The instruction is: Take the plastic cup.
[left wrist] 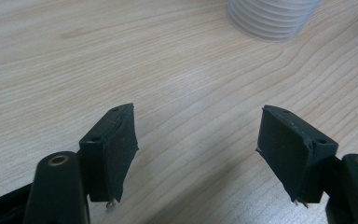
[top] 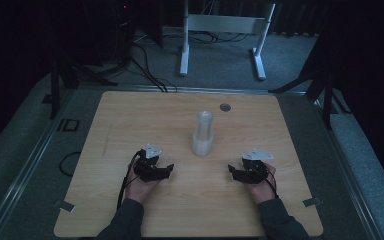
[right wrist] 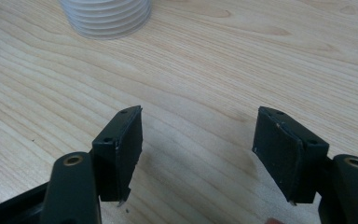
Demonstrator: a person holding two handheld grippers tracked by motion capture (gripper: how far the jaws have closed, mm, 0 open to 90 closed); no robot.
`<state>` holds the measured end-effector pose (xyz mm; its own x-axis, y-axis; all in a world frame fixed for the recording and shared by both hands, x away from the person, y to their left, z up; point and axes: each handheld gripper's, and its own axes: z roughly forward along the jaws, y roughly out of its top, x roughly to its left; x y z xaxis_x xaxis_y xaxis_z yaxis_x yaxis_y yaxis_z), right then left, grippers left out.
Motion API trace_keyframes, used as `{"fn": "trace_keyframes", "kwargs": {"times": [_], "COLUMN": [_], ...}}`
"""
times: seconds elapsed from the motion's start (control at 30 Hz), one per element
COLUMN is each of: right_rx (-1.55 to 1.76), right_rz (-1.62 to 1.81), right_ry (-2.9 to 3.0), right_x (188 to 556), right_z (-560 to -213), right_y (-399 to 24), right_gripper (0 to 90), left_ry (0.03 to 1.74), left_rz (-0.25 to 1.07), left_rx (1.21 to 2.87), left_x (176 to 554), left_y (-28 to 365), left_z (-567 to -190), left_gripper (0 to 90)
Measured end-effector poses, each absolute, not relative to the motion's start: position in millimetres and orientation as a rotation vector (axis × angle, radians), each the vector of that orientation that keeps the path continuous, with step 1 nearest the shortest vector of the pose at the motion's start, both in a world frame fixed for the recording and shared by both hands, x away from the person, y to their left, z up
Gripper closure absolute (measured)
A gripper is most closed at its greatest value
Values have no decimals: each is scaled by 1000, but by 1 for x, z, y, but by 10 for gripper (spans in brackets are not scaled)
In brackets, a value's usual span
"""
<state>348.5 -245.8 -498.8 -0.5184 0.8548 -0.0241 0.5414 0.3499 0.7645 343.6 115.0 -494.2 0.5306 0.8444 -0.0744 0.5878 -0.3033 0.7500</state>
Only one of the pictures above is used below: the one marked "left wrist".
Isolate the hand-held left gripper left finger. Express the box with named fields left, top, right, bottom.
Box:
left=78, top=103, right=139, bottom=209

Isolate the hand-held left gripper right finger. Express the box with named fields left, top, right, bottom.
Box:
left=255, top=105, right=339, bottom=208

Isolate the stack of clear plastic cups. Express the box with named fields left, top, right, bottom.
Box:
left=227, top=0, right=323, bottom=43

